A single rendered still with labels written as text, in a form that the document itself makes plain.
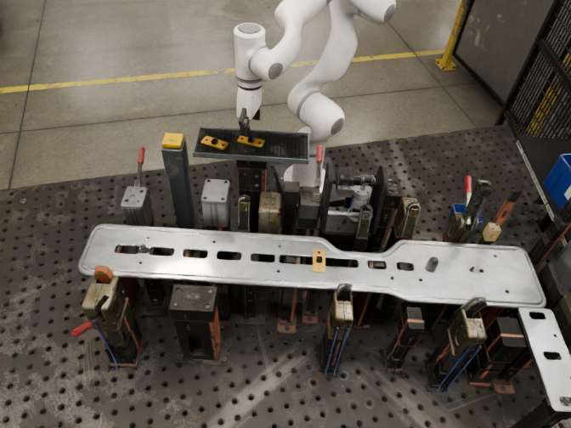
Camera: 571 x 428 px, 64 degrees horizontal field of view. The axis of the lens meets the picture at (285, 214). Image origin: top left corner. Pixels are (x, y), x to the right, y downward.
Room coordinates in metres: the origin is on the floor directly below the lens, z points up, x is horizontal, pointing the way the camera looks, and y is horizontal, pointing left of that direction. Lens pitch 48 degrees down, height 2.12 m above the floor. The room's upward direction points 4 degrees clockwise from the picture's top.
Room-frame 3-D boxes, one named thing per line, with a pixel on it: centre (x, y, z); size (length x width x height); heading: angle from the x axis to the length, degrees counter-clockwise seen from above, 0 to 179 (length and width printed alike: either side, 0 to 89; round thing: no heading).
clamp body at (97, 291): (0.63, 0.47, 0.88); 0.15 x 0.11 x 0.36; 1
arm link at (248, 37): (1.17, 0.13, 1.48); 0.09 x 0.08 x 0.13; 44
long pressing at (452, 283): (0.82, -0.09, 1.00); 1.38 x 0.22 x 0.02; 91
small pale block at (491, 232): (0.96, -0.66, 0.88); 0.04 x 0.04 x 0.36; 1
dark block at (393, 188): (1.05, -0.33, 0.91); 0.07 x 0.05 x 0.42; 1
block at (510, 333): (0.65, -0.66, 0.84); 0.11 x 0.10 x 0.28; 1
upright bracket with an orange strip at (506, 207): (0.99, -0.68, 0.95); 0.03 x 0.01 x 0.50; 91
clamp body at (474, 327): (0.63, -0.52, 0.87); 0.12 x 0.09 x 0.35; 1
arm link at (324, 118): (1.36, -0.10, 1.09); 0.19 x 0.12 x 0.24; 44
